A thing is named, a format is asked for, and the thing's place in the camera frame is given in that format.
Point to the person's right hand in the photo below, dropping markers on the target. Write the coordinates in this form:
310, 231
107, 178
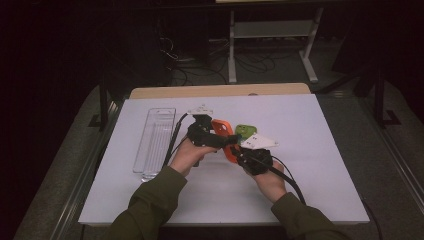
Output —
271, 183

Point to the clear plastic tray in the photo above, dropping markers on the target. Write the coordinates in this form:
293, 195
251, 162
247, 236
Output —
155, 143

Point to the green clown phone case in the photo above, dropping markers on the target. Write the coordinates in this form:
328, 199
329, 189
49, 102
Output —
243, 130

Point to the white metal table frame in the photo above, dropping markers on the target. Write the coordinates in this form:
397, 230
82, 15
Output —
273, 29

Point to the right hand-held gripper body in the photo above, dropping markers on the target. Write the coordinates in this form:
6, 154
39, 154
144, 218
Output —
258, 161

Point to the person's left hand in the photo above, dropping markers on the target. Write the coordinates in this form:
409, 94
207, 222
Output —
188, 158

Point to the metal frame rail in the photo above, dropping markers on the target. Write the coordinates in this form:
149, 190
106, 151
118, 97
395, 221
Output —
83, 186
396, 156

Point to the black metal stand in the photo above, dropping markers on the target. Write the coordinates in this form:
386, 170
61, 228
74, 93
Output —
104, 100
379, 96

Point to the light wooden board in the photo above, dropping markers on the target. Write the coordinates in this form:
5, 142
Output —
216, 90

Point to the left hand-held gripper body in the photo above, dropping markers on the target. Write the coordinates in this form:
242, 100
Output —
205, 138

